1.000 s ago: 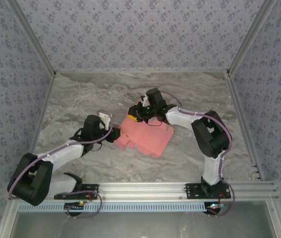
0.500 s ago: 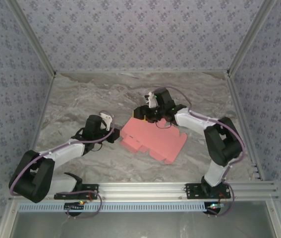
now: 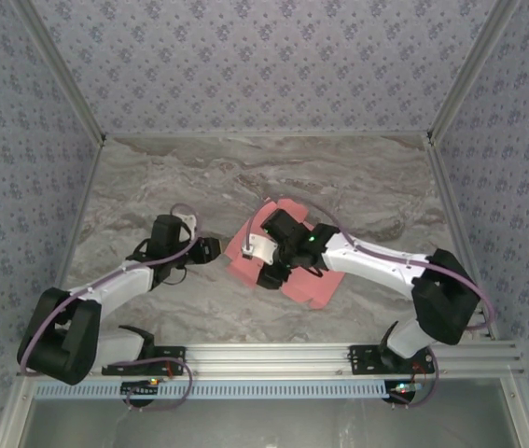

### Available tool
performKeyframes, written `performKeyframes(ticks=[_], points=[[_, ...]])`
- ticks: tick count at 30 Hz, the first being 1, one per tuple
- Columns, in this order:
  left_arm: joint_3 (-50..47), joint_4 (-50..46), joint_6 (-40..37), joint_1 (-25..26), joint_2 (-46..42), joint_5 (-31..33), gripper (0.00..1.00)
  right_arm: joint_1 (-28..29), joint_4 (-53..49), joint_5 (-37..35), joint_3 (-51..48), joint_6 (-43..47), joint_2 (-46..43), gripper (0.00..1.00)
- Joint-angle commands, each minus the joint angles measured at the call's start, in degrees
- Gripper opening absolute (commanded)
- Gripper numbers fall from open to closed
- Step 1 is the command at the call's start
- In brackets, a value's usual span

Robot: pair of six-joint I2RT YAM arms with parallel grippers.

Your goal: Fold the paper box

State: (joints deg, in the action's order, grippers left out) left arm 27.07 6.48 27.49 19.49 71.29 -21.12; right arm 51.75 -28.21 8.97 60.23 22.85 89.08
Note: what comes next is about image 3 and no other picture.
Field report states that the pink paper box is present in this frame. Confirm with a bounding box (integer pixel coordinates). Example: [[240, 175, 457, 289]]
[[224, 198, 345, 310]]

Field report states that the grey metal panel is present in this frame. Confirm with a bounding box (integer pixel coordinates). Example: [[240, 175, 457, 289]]
[[25, 378, 526, 448]]

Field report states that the small left electronics board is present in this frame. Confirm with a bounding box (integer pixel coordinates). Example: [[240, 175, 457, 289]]
[[121, 378, 161, 402]]

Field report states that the small electronics board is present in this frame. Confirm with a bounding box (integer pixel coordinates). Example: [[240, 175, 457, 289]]
[[387, 380, 426, 405], [121, 378, 161, 402]]

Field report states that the small right electronics board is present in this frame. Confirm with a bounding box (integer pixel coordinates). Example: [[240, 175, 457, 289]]
[[387, 380, 426, 405]]

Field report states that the long aluminium mounting rail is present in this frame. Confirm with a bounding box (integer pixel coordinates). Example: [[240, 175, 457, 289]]
[[16, 343, 524, 377]]

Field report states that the aluminium side rail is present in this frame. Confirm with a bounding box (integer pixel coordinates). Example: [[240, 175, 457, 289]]
[[37, 137, 106, 346], [425, 134, 501, 342]]

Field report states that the light blue slotted cable duct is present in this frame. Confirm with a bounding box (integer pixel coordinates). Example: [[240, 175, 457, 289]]
[[33, 378, 398, 400]]

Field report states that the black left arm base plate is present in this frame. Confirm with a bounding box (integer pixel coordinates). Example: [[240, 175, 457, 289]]
[[101, 345, 187, 377]]

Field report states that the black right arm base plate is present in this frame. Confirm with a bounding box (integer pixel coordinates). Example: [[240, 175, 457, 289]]
[[348, 344, 436, 377]]

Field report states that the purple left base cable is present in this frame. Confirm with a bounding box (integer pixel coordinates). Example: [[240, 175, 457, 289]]
[[123, 357, 194, 413]]

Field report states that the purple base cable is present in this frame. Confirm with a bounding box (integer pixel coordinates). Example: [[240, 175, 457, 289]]
[[123, 357, 194, 413], [387, 347, 441, 410]]

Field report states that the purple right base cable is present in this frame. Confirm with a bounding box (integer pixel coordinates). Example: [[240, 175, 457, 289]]
[[387, 347, 441, 410]]

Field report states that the aluminium frame post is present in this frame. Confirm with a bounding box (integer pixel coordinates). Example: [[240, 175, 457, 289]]
[[11, 0, 107, 147], [426, 0, 522, 146]]

